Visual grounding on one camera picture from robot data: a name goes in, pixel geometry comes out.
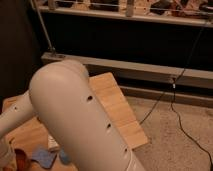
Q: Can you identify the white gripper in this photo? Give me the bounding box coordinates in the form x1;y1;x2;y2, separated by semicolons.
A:
0;139;15;169

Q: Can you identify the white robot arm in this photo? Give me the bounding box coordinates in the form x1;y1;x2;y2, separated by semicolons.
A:
0;60;145;171

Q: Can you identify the red ceramic bowl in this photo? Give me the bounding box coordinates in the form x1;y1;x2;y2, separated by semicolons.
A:
15;148;30;171

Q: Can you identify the blue cloth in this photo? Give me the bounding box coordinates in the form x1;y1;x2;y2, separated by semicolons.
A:
31;146;57;169

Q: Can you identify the white tube bottle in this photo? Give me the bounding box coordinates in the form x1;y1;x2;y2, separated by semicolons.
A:
48;135;59;151

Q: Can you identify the metal stand pole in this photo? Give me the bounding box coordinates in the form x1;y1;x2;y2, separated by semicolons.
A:
32;0;56;55

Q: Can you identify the cluttered white shelf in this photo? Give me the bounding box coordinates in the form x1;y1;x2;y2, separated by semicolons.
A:
32;0;213;29

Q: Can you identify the black cable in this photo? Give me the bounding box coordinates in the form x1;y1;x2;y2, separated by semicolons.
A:
138;19;213;168

